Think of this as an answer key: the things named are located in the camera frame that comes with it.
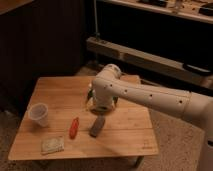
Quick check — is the wooden folding table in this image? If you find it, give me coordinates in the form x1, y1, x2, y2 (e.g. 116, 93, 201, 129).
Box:
8, 76, 159, 170

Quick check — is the clear plastic cup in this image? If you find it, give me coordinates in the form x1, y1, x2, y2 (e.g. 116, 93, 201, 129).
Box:
28, 103, 48, 127

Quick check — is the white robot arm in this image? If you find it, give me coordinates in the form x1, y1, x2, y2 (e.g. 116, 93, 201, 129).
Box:
91, 64, 213, 171

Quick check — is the metal pole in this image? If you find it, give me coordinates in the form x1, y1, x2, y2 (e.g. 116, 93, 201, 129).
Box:
93, 0, 100, 41

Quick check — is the black object on bench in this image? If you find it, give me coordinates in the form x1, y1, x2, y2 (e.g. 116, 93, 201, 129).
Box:
182, 63, 213, 76

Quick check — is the white sponge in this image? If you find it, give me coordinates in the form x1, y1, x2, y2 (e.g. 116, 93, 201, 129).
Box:
41, 136, 64, 155

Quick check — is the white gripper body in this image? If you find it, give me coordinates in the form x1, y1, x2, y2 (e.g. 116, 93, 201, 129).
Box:
87, 89, 115, 113

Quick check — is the long grey bench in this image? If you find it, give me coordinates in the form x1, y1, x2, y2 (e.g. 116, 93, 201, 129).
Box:
86, 37, 213, 89

